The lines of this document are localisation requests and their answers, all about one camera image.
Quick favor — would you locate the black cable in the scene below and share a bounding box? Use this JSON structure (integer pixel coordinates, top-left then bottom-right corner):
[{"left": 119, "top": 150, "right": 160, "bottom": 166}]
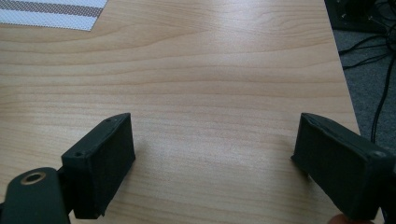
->
[
  {"left": 370, "top": 52, "right": 396, "bottom": 145},
  {"left": 337, "top": 31, "right": 396, "bottom": 71}
]

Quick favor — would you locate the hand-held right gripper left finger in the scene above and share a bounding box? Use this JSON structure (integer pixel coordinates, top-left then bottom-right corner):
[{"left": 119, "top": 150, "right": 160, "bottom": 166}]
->
[{"left": 61, "top": 112, "right": 136, "bottom": 220}]

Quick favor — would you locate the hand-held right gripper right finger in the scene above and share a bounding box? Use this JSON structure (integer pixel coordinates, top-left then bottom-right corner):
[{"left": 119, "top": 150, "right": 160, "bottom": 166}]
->
[{"left": 290, "top": 112, "right": 396, "bottom": 221}]

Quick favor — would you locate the black equipment base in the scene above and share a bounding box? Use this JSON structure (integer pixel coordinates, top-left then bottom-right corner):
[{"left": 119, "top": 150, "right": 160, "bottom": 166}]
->
[{"left": 323, "top": 0, "right": 396, "bottom": 35}]

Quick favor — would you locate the white brown striped cloth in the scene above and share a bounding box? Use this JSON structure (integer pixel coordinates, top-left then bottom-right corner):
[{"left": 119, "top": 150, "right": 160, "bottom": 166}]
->
[{"left": 0, "top": 0, "right": 109, "bottom": 32}]

